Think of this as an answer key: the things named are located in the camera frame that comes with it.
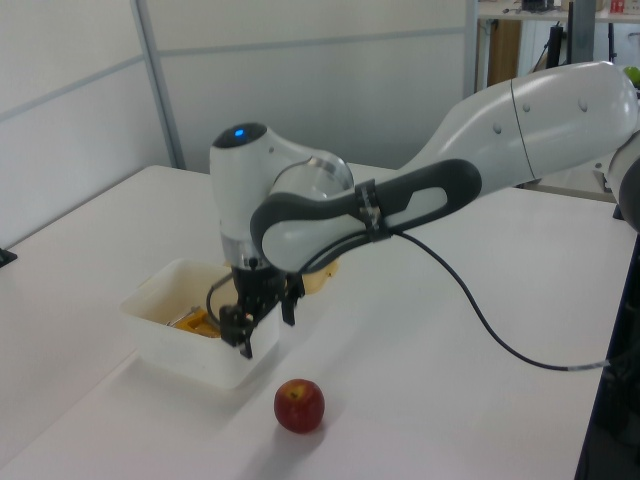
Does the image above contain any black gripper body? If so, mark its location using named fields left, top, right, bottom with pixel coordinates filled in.
left=231, top=267, right=290, bottom=322

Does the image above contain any white plastic container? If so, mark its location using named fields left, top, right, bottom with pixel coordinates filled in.
left=118, top=257, right=280, bottom=390

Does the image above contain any orange clamp tool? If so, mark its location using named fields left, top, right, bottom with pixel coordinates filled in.
left=167, top=305, right=224, bottom=339

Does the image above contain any red apple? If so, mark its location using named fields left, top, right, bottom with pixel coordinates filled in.
left=273, top=378, right=326, bottom=434

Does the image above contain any white background desk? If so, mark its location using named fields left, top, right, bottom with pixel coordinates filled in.
left=517, top=162, right=617, bottom=204

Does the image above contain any beige lid with black handle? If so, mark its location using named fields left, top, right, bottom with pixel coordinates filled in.
left=298, top=257, right=342, bottom=295

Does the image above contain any black cable strap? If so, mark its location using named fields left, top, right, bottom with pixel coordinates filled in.
left=354, top=179, right=392, bottom=244

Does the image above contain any grey partition post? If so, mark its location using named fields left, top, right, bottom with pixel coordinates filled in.
left=133, top=0, right=187, bottom=171

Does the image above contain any black hanging robot cable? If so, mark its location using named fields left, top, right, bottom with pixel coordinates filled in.
left=205, top=227, right=626, bottom=373

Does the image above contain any large black stand frame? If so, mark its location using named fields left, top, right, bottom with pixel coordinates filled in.
left=573, top=232, right=640, bottom=480

